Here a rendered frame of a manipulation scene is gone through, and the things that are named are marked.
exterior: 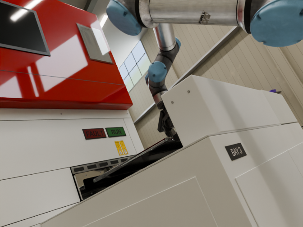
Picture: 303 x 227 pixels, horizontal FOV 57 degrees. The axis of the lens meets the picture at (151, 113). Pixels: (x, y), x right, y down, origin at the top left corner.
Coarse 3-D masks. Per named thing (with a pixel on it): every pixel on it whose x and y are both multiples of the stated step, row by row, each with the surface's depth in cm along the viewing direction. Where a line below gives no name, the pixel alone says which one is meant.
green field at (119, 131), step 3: (108, 129) 126; (111, 129) 127; (114, 129) 129; (117, 129) 130; (120, 129) 132; (123, 129) 133; (108, 132) 125; (111, 132) 126; (114, 132) 128; (117, 132) 129; (120, 132) 131; (123, 132) 132; (111, 135) 125; (114, 135) 127; (117, 135) 128
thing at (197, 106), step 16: (192, 80) 60; (208, 80) 66; (176, 96) 62; (192, 96) 60; (208, 96) 60; (224, 96) 68; (240, 96) 79; (256, 96) 93; (176, 112) 62; (192, 112) 60; (208, 112) 57; (224, 112) 63; (240, 112) 72; (256, 112) 83; (272, 112) 99; (176, 128) 62; (192, 128) 60; (208, 128) 57; (224, 128) 58; (240, 128) 66
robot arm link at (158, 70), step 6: (156, 60) 115; (162, 60) 114; (168, 60) 115; (150, 66) 111; (156, 66) 111; (162, 66) 111; (168, 66) 115; (150, 72) 110; (156, 72) 110; (162, 72) 110; (150, 78) 113; (156, 78) 111; (162, 78) 112; (150, 84) 119; (156, 84) 116; (162, 84) 118
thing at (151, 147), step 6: (156, 144) 84; (162, 144) 83; (144, 150) 87; (150, 150) 86; (138, 156) 88; (126, 162) 91; (114, 168) 95; (102, 174) 98; (108, 174) 97; (96, 180) 100
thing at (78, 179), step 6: (102, 168) 111; (108, 168) 113; (78, 174) 101; (84, 174) 103; (90, 174) 105; (96, 174) 107; (78, 180) 100; (78, 186) 99; (84, 186) 100; (102, 186) 106; (108, 186) 108; (78, 192) 99; (84, 192) 99; (90, 192) 101; (96, 192) 103; (84, 198) 98
